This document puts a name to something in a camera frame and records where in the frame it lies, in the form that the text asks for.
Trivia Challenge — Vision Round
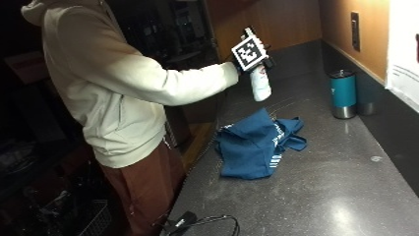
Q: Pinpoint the the person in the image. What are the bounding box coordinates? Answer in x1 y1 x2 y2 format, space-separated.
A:
21 0 241 236

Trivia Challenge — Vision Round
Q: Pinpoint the blue tote bag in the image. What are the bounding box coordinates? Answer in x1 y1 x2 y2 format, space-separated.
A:
213 107 309 181

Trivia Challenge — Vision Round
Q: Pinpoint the teal steel tumbler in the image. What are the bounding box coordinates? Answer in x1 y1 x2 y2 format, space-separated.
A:
329 69 360 120

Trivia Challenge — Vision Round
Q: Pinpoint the black wall outlet plate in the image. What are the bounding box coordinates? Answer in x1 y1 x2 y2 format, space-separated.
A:
350 11 362 52

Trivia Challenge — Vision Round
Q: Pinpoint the white paper sheet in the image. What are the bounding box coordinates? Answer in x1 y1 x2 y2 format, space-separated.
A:
384 0 419 114

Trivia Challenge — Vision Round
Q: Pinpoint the white marker cube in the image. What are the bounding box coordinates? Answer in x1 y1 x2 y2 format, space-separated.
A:
231 27 269 73

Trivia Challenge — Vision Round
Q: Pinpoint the black power adapter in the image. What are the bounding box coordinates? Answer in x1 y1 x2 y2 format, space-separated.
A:
162 210 200 236

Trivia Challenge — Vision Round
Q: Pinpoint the black cable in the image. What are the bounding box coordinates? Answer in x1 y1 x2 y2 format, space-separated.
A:
152 214 241 236

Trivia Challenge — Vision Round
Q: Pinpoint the black wire basket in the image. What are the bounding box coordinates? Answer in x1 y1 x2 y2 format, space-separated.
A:
39 198 114 236

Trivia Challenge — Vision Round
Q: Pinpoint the white spray bottle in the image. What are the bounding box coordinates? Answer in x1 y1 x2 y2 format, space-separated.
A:
249 64 273 102

